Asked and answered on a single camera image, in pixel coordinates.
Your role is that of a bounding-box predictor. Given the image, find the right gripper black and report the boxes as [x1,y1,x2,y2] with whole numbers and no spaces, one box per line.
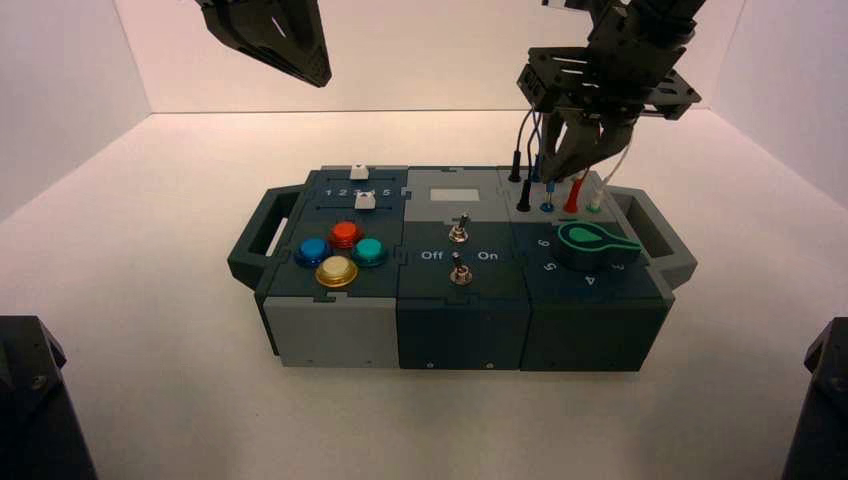
[517,0,702,185]

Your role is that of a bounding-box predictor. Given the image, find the yellow push button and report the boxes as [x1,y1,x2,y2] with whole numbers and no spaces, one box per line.
[314,255,360,289]

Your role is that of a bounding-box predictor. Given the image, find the blue banana plug wire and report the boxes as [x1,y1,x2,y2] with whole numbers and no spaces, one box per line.
[529,111,556,210]

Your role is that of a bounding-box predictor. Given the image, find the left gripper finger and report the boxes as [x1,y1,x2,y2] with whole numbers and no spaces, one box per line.
[271,0,333,89]
[196,0,326,89]

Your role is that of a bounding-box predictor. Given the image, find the white banana plug wire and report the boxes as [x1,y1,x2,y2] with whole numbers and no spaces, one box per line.
[591,142,631,212]

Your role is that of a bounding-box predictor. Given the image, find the small grey display screen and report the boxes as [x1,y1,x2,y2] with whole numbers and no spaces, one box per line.
[429,188,481,204]

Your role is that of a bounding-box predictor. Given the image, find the blue push button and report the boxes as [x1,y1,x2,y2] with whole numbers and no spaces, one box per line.
[293,237,333,269]

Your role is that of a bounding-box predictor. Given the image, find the red push button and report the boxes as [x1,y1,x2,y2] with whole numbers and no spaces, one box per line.
[327,221,364,250]

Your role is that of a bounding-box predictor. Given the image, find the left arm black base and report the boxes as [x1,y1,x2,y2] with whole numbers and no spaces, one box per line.
[0,315,99,480]

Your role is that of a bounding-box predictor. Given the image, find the black banana plug wire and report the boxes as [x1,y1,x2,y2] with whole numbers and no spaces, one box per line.
[508,109,539,213]

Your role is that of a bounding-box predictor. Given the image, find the teal push button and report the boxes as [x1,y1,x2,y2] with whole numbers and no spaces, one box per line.
[350,237,390,269]

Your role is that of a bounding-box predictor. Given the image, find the dark teal grey control box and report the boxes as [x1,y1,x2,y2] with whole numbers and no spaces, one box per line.
[226,164,698,374]

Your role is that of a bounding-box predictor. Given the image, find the green rotary knob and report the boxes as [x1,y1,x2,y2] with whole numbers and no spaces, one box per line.
[556,221,643,273]

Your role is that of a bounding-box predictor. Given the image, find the red banana plug wire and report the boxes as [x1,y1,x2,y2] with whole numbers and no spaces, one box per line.
[563,168,591,215]

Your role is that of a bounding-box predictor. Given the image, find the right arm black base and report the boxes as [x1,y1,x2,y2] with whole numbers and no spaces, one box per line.
[780,316,848,480]

